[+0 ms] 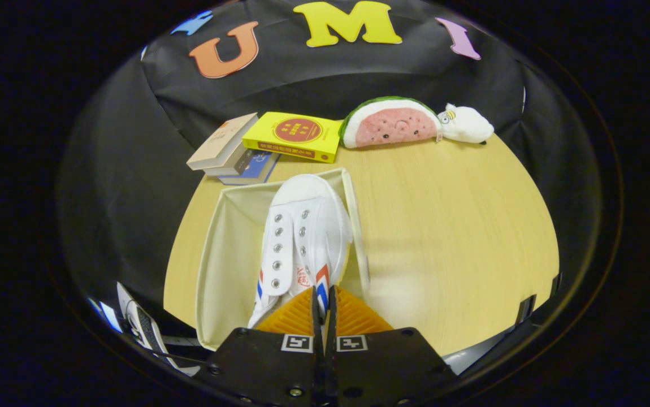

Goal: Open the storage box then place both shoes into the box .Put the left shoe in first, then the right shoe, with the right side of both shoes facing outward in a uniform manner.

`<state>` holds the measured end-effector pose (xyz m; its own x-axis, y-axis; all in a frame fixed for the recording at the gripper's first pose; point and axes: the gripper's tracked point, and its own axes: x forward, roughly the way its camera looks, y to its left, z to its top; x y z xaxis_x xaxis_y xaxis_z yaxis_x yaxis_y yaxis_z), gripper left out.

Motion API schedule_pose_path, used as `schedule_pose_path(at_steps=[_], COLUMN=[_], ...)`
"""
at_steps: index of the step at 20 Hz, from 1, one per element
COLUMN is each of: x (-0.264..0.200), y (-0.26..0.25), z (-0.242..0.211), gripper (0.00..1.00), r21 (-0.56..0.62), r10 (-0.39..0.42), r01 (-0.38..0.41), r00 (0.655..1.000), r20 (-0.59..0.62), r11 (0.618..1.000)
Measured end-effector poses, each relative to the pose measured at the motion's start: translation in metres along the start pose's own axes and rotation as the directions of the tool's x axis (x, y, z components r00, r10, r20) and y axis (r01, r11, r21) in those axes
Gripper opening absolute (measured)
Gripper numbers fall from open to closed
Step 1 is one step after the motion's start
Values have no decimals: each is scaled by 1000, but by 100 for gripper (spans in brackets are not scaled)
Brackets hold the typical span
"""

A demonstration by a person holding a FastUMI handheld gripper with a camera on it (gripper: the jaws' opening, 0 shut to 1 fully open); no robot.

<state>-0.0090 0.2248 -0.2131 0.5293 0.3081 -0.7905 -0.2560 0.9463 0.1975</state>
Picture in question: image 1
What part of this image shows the yellow book red circle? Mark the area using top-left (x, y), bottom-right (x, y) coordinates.
top-left (242, 111), bottom-right (344, 164)

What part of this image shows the beige book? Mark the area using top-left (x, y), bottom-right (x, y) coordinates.
top-left (187, 113), bottom-right (259, 171)

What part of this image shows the white shoe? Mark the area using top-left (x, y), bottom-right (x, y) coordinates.
top-left (248, 174), bottom-right (355, 330)

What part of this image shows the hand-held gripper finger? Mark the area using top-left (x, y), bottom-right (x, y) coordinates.
top-left (325, 285), bottom-right (457, 407)
top-left (197, 285), bottom-right (326, 407)

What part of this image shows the watermelon slice plush toy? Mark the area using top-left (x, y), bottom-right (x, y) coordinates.
top-left (339, 96), bottom-right (443, 149)

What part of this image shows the blue printed panel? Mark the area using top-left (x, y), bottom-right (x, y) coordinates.
top-left (90, 297), bottom-right (125, 335)

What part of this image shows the white plush toy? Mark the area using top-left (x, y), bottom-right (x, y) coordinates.
top-left (437, 103), bottom-right (495, 145)

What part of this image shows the blue book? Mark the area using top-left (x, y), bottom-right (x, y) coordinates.
top-left (218, 150), bottom-right (281, 186)

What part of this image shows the white black sneaker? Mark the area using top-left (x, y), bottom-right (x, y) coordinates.
top-left (116, 282), bottom-right (201, 377)

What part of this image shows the white book dark spine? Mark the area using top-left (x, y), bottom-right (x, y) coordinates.
top-left (203, 146), bottom-right (255, 177)

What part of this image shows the beige fabric storage box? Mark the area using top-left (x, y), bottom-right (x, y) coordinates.
top-left (195, 167), bottom-right (372, 352)

